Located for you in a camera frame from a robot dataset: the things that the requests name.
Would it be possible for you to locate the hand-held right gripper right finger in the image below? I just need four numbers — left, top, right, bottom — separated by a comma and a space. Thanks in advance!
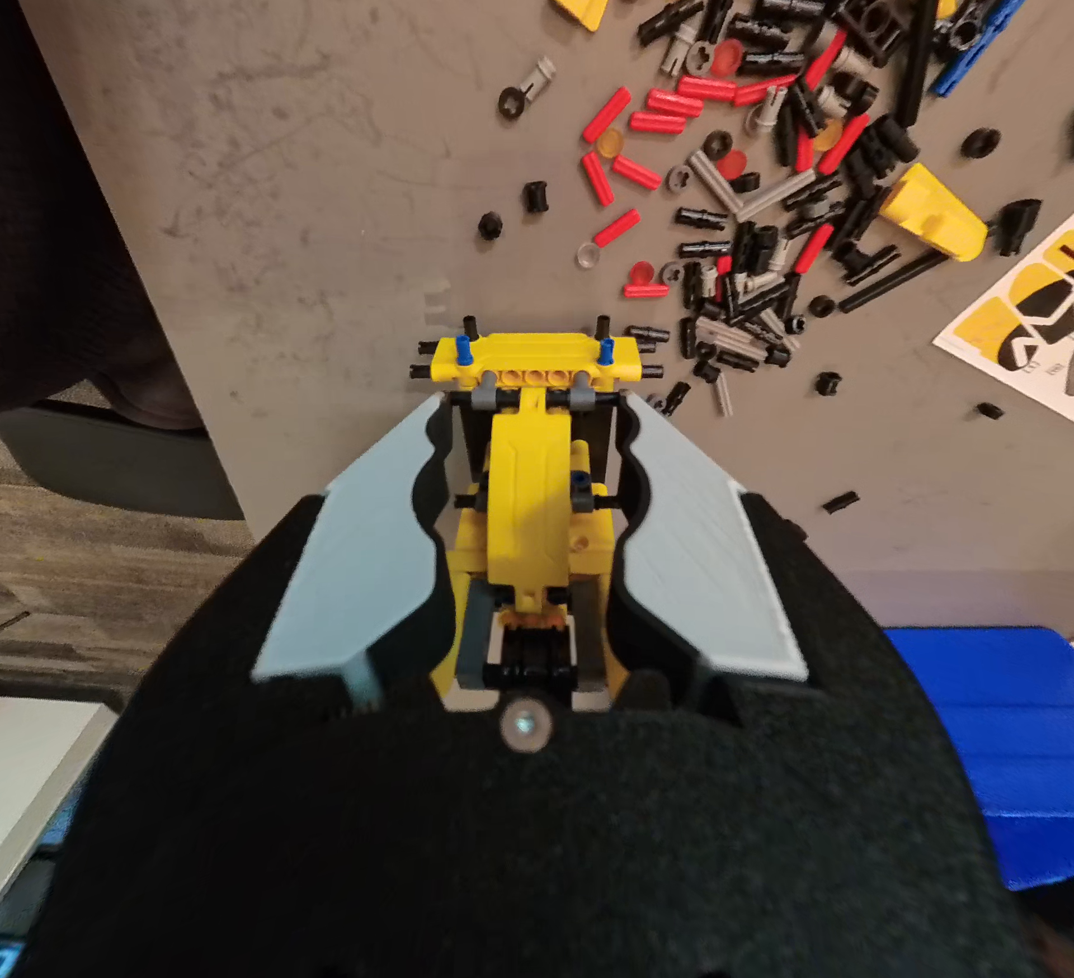
608, 391, 810, 712

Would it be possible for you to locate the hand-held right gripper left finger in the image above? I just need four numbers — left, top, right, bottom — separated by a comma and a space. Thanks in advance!
252, 395, 458, 715

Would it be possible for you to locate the yellow curved toy panel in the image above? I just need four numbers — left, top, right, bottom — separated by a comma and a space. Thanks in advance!
487, 391, 576, 585

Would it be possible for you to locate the black toy axle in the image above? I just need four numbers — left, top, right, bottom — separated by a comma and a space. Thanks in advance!
445, 391, 630, 414

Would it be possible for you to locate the yellow black toy crane model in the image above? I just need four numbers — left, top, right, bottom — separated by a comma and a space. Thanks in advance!
409, 314, 664, 711

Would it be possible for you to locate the pile of toy building pieces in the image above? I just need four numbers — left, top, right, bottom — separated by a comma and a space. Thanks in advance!
478, 0, 1045, 516

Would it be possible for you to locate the black chair armrest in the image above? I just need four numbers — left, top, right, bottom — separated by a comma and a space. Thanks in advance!
0, 399, 244, 522

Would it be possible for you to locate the blue storage bin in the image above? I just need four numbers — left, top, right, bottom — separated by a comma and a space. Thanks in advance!
885, 626, 1074, 891

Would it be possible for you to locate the instruction sheet with pictures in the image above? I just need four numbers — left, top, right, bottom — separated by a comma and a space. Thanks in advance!
933, 215, 1074, 424

